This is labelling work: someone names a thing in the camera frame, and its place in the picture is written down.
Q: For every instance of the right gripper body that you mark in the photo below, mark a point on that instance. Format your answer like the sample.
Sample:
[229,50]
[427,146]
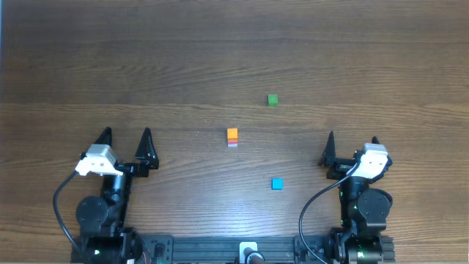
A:
[342,166]

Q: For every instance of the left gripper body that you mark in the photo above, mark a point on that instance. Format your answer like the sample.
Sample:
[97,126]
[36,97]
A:
[133,169]

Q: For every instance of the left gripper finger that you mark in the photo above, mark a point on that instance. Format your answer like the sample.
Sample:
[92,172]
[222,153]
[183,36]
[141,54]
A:
[147,152]
[105,138]

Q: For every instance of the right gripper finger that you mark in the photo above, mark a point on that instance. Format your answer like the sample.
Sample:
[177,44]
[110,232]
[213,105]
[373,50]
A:
[329,152]
[375,141]

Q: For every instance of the blue cube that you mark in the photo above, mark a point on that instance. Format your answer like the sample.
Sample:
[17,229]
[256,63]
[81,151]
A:
[277,184]

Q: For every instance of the green cube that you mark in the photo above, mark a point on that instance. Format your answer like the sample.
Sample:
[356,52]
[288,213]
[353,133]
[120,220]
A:
[272,99]

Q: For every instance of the orange cube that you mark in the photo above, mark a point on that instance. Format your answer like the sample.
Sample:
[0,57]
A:
[232,133]

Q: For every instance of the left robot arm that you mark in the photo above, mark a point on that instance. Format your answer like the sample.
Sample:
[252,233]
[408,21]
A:
[106,209]

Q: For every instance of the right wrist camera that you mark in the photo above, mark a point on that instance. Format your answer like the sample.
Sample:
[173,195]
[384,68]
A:
[373,161]

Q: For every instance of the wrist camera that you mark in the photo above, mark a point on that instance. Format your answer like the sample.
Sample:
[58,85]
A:
[99,159]
[373,161]

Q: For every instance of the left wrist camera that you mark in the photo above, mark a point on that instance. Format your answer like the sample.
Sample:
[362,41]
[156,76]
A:
[99,159]

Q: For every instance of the mounting rail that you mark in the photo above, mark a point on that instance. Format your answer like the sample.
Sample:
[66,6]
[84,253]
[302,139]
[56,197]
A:
[212,249]

